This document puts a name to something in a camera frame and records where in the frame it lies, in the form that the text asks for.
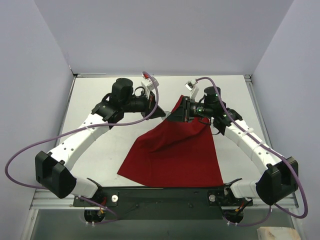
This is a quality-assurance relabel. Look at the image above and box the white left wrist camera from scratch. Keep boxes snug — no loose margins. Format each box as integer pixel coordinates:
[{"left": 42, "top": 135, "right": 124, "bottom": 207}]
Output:
[{"left": 141, "top": 72, "right": 159, "bottom": 99}]

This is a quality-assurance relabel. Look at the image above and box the red t-shirt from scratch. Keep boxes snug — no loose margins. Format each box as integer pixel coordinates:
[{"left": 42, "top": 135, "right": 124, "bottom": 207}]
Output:
[{"left": 116, "top": 94, "right": 224, "bottom": 188}]

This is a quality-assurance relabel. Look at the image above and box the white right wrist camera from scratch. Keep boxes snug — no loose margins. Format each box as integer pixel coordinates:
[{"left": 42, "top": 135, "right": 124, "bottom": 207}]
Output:
[{"left": 185, "top": 80, "right": 199, "bottom": 100}]

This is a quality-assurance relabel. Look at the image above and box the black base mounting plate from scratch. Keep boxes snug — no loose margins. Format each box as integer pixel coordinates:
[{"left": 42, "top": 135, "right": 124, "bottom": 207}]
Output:
[{"left": 73, "top": 186, "right": 253, "bottom": 221}]

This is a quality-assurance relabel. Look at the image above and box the beige foam block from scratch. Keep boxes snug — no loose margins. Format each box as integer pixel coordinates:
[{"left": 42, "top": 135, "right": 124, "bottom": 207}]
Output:
[{"left": 257, "top": 226, "right": 301, "bottom": 240}]

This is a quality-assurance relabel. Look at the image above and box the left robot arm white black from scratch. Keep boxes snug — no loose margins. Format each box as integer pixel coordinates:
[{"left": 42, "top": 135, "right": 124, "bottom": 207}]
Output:
[{"left": 35, "top": 72, "right": 166, "bottom": 206}]

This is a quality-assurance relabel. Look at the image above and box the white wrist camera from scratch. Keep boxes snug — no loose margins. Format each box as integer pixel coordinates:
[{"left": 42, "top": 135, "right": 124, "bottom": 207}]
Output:
[
  {"left": 185, "top": 80, "right": 199, "bottom": 100},
  {"left": 141, "top": 72, "right": 159, "bottom": 99}
]

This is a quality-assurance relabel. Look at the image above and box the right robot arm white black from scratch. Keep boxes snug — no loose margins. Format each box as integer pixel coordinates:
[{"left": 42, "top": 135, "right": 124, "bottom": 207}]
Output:
[{"left": 167, "top": 86, "right": 298, "bottom": 206}]

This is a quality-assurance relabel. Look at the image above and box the round colourful brooch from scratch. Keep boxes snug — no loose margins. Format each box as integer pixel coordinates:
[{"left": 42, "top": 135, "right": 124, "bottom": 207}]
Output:
[{"left": 161, "top": 111, "right": 171, "bottom": 120}]

